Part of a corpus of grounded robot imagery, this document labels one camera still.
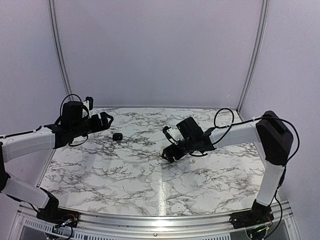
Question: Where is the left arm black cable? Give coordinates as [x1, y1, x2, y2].
[0, 93, 88, 147]

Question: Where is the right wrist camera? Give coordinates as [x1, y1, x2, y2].
[162, 126, 180, 143]

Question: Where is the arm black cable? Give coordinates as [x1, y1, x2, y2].
[0, 93, 88, 147]
[184, 107, 300, 166]

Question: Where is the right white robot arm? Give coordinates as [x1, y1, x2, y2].
[159, 110, 294, 224]

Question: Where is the aluminium corner post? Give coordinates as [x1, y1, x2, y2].
[236, 0, 270, 115]
[47, 0, 75, 101]

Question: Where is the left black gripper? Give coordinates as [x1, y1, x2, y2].
[71, 111, 113, 138]

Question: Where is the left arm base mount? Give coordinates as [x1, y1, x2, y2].
[36, 197, 80, 228]

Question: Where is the right aluminium corner post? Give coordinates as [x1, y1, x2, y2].
[236, 0, 270, 115]

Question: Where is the left aluminium corner post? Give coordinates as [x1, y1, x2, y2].
[47, 0, 75, 101]

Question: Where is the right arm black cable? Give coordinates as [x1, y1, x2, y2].
[184, 107, 300, 166]

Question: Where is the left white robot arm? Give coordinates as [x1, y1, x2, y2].
[0, 97, 114, 223]

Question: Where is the aluminium front rail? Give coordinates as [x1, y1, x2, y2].
[8, 201, 301, 240]

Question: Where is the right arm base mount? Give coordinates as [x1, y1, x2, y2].
[229, 200, 274, 229]

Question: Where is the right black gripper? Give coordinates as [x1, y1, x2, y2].
[162, 137, 197, 163]

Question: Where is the black earbud charging case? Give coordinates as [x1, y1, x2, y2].
[112, 132, 123, 141]

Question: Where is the white round charging case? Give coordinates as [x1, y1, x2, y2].
[159, 149, 166, 157]

